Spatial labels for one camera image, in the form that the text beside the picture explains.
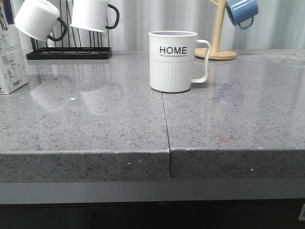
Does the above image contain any blue enamel mug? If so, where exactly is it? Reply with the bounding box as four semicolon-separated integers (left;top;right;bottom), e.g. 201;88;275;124
226;0;258;30

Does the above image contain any white mug black handle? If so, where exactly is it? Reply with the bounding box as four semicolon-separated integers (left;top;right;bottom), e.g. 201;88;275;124
14;0;68;42
70;0;120;33

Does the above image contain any Pascual whole milk carton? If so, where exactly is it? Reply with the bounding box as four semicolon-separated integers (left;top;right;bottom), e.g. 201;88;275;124
0;0;29;95

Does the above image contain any black wire mug rack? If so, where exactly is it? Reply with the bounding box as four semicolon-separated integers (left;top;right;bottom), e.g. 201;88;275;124
26;0;112;60

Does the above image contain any white HOME mug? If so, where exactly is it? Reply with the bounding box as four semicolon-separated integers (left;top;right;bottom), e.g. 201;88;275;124
149;31;211;93

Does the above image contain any white mug black handle right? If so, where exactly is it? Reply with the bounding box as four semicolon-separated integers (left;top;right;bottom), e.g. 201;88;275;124
70;0;120;33

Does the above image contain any white mug black handle left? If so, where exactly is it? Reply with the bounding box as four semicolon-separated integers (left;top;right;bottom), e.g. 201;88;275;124
14;0;68;42

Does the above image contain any wooden mug tree stand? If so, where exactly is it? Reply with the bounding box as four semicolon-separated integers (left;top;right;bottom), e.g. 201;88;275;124
209;0;236;61

